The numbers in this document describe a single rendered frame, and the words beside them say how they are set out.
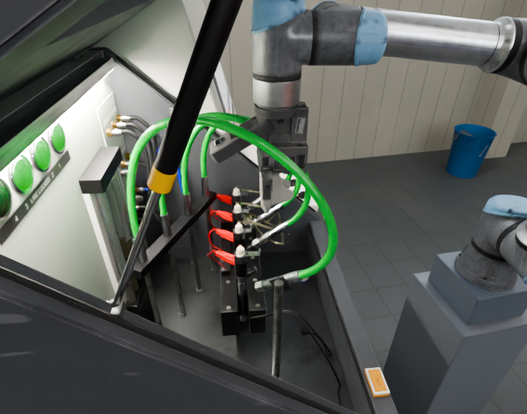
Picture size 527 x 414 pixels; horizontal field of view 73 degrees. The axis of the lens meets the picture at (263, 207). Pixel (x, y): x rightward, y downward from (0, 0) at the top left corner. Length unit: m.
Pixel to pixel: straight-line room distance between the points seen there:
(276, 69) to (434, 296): 0.85
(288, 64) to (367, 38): 0.11
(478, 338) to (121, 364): 0.95
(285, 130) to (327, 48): 0.14
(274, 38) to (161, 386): 0.46
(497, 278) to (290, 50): 0.80
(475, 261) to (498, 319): 0.19
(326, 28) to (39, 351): 0.51
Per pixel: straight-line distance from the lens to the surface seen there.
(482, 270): 1.10
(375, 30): 0.57
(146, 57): 0.96
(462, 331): 1.13
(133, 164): 0.64
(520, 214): 1.02
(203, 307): 1.03
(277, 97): 0.56
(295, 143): 0.61
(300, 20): 0.56
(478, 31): 0.79
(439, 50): 0.76
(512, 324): 1.22
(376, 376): 0.77
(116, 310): 0.40
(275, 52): 0.55
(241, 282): 0.81
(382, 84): 3.61
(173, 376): 0.43
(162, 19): 0.94
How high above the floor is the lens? 1.60
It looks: 34 degrees down
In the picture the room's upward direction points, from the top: straight up
